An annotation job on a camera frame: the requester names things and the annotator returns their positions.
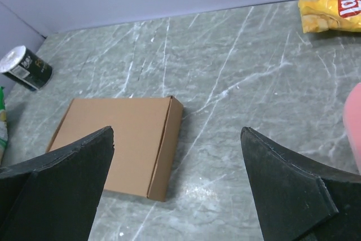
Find brown cardboard box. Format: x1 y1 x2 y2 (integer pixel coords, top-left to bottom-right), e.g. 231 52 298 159
47 96 184 201

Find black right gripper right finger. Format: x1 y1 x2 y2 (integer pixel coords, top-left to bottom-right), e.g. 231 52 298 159
240 127 360 240

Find pink three-tier shelf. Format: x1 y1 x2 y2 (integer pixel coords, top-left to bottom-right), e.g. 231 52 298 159
342 83 361 173

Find black can white lid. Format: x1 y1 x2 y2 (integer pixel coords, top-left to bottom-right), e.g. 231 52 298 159
1 45 53 91

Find green Chuba chips bag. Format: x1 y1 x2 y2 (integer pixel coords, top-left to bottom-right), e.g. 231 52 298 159
0 86 8 161

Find yellow Lays chips bag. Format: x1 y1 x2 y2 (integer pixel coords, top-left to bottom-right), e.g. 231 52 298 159
298 0 360 33

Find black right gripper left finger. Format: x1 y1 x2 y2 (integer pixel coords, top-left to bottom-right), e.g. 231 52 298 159
1 126 115 240

